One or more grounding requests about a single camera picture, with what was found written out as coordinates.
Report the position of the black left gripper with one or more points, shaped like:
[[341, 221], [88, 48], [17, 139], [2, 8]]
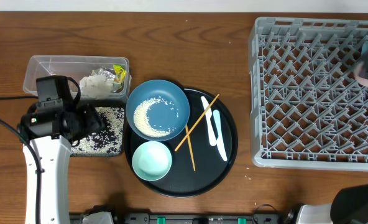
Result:
[[96, 122]]

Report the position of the white napkin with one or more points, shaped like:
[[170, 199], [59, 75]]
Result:
[[95, 86]]

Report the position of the yellow foil wrapper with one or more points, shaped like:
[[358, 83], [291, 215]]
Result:
[[113, 78]]

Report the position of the blue plate with rice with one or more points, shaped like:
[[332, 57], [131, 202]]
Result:
[[157, 110]]

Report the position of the green bowl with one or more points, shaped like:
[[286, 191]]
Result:
[[152, 161]]

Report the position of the white cup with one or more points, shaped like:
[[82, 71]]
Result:
[[360, 74]]

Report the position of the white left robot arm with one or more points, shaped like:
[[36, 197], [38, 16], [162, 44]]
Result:
[[49, 130]]

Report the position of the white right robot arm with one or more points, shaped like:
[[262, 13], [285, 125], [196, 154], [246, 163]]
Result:
[[350, 206]]

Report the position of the grey dishwasher rack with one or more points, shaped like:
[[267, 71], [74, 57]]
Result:
[[308, 111]]

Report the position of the black rectangular tray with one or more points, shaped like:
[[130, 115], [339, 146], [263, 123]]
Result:
[[108, 141]]

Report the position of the clear plastic bin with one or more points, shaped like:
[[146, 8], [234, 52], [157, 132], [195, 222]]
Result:
[[76, 67]]

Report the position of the round black tray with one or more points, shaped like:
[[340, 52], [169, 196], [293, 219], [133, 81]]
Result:
[[181, 180]]

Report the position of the white plastic spoon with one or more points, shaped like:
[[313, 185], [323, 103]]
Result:
[[219, 139]]

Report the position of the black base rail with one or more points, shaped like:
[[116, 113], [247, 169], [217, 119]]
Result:
[[263, 214]]

